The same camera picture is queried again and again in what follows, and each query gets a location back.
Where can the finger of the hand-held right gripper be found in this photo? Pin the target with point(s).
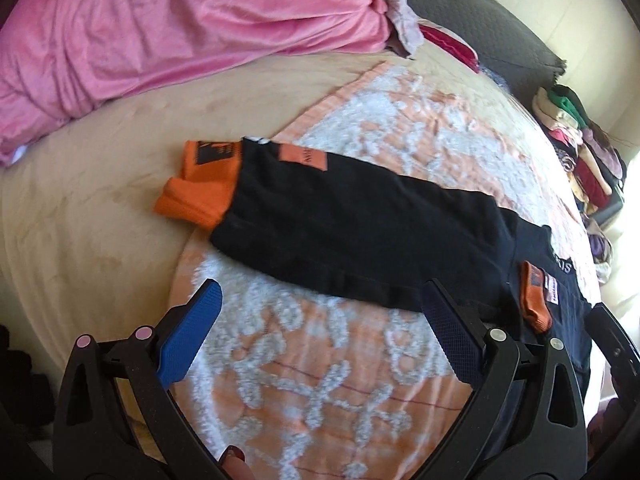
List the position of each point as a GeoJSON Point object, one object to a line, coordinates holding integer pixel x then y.
{"type": "Point", "coordinates": [612, 335]}

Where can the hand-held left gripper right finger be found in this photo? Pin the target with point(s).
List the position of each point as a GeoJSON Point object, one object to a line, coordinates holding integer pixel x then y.
{"type": "Point", "coordinates": [450, 332]}

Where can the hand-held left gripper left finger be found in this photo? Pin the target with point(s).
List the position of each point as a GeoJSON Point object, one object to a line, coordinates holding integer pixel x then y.
{"type": "Point", "coordinates": [192, 320]}

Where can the black sweatshirt with orange cuffs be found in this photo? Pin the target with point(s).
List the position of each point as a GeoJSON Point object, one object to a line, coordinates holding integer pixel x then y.
{"type": "Point", "coordinates": [350, 225]}

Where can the stack of folded clothes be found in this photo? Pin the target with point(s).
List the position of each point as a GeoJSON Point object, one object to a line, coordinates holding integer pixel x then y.
{"type": "Point", "coordinates": [585, 150]}

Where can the person's left hand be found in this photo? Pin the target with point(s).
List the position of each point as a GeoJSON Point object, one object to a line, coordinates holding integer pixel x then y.
{"type": "Point", "coordinates": [240, 465]}

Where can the purple crumpled cloth pile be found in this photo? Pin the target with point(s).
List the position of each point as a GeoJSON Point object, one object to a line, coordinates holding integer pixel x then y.
{"type": "Point", "coordinates": [600, 255]}

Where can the black box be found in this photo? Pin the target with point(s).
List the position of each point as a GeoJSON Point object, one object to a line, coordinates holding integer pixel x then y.
{"type": "Point", "coordinates": [607, 207]}

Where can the orange and white fuzzy blanket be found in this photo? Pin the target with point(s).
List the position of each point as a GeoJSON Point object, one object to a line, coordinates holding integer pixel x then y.
{"type": "Point", "coordinates": [325, 375]}

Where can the dark cloth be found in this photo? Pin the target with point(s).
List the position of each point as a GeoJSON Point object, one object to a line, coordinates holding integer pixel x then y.
{"type": "Point", "coordinates": [22, 375]}

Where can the red folded cloth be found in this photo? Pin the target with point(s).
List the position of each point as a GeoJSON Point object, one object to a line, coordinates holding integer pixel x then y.
{"type": "Point", "coordinates": [450, 45]}

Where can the pink plush blanket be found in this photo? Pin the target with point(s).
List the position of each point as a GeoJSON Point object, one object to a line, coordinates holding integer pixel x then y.
{"type": "Point", "coordinates": [150, 25]}

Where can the grey quilted headboard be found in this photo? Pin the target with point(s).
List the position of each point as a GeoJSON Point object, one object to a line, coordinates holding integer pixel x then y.
{"type": "Point", "coordinates": [480, 15]}

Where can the lilac crumpled cloth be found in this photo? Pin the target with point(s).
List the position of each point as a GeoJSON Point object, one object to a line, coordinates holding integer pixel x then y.
{"type": "Point", "coordinates": [395, 15]}

